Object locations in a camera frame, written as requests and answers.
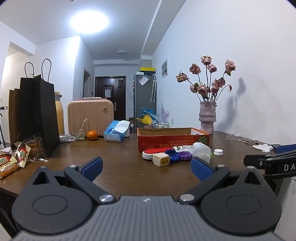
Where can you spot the storage rack with bottles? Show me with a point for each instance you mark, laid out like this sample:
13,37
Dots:
159,125

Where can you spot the blue tissue pack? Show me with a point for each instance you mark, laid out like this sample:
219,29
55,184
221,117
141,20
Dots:
115,133

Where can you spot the brown paper bag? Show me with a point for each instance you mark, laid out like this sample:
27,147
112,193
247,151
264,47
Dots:
14,115

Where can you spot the purple wall sticker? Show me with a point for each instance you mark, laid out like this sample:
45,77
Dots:
165,113

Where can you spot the orange fruit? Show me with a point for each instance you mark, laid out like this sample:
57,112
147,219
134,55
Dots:
92,135

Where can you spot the dark brown door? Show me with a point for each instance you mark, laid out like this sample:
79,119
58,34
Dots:
119,92

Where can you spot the orange cardboard box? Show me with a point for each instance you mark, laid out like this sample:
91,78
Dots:
166,140

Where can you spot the crumpled white tissue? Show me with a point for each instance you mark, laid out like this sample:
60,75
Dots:
262,147

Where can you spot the pink ceramic vase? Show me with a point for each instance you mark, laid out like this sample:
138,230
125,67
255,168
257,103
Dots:
207,115

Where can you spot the black tripod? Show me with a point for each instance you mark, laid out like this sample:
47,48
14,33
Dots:
2,129

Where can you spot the black paper bag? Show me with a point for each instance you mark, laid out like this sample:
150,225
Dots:
39,115

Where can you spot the white plug adapter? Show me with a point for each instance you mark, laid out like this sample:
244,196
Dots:
160,160

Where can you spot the clear drinking straw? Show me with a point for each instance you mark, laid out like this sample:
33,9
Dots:
83,124

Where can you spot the white paper notice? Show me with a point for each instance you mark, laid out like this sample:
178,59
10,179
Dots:
108,92

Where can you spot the blue plastic lid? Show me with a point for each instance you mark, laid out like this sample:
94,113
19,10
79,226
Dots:
173,155

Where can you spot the pink suitcase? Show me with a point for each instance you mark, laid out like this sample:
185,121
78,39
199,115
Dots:
90,115

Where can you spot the small ceiling light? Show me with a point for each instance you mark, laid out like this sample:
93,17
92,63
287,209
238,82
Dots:
122,52

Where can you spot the round ceiling lamp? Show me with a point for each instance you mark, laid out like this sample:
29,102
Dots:
89,21

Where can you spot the grey interior door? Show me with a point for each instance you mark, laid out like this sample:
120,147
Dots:
87,83

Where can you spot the red white lint brush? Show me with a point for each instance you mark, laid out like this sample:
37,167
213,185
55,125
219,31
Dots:
153,151

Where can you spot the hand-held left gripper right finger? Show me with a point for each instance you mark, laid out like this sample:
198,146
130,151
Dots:
201,168

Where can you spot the brown snack packet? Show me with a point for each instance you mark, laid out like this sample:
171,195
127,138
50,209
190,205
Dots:
38,146

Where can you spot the clear glass cup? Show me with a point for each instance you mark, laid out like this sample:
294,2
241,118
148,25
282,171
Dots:
80,134

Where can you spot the white umbrella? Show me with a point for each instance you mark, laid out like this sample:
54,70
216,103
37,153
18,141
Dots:
153,88

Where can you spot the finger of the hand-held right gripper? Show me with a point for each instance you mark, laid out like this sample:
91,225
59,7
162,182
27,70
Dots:
286,148
254,160

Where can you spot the yellow black box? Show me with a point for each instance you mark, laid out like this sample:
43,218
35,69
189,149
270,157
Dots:
147,70

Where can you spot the clear plastic pouch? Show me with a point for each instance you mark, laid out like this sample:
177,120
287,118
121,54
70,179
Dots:
143,80

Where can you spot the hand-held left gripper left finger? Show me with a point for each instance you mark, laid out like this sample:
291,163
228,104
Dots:
92,166

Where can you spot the white green tube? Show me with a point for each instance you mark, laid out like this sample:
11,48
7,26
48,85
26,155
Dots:
182,148

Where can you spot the yellow watering can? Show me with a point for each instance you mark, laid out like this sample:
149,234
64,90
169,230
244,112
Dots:
146,120

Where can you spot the white bottle cap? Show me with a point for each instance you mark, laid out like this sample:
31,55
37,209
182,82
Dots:
218,152

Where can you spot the red snack packet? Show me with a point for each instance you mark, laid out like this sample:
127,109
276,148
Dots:
22,154
7,165

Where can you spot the yellow thermos jug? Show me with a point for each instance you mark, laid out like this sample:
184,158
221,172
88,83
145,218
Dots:
59,113

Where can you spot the dried pink roses bunch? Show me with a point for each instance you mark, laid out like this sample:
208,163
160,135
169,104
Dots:
203,89

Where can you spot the wall picture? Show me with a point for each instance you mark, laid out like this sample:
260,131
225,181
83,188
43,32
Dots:
164,67

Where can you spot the grey fridge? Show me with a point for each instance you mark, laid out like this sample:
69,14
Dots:
143,99

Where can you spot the white plastic bottle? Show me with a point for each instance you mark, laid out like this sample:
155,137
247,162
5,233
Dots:
201,151

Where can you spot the purple plastic lid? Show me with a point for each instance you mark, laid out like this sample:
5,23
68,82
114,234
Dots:
185,155

